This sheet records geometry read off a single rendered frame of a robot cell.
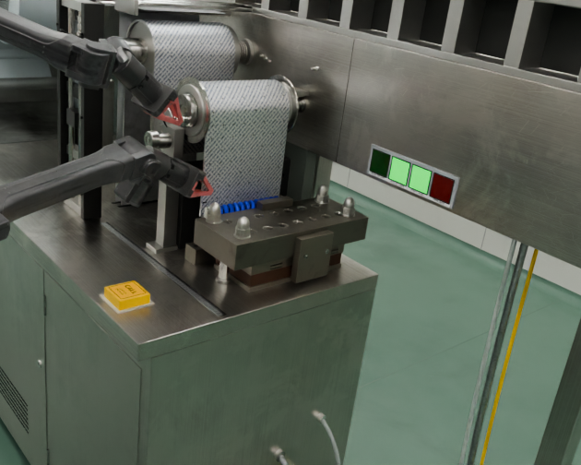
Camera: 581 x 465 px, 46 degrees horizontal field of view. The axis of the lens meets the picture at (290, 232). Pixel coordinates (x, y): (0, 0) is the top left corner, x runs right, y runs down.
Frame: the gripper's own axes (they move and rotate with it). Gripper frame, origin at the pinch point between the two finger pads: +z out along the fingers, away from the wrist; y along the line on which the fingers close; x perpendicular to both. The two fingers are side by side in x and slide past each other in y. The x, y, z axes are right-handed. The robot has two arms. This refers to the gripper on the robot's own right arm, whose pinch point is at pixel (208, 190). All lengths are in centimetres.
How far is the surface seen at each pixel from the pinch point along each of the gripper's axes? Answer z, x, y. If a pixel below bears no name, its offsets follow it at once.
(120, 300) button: -17.5, -27.2, 13.1
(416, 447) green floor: 133, -48, 12
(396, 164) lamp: 20.0, 25.3, 28.7
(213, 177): -0.8, 3.2, 0.2
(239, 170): 5.0, 7.6, 0.3
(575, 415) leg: 56, -4, 77
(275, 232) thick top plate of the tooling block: 7.4, -0.9, 18.1
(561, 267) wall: 274, 50, -33
